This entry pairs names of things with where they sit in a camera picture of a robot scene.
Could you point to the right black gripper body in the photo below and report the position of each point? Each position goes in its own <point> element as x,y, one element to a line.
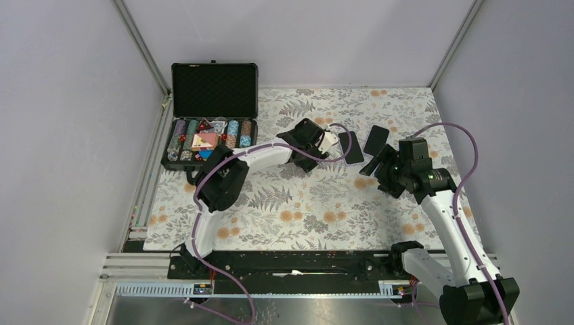
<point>391,175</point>

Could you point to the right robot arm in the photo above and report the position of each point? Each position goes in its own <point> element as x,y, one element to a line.
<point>472,290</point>

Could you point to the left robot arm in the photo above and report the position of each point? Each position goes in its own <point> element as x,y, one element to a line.
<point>221,179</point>

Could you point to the phone in lilac case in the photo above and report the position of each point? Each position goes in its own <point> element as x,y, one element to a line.
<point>350,146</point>

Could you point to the phone in white case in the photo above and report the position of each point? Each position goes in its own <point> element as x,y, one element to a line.
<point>376,140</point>

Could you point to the black poker chip case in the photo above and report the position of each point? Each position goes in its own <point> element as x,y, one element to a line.
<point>210,97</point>

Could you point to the floral table mat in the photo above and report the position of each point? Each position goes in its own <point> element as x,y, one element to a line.
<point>333,207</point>

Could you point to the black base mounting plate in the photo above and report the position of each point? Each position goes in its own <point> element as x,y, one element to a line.
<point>293,273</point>

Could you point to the card deck box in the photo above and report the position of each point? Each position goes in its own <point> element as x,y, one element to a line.
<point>205,141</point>

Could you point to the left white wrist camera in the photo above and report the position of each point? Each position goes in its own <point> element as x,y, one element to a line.
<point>328,141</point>

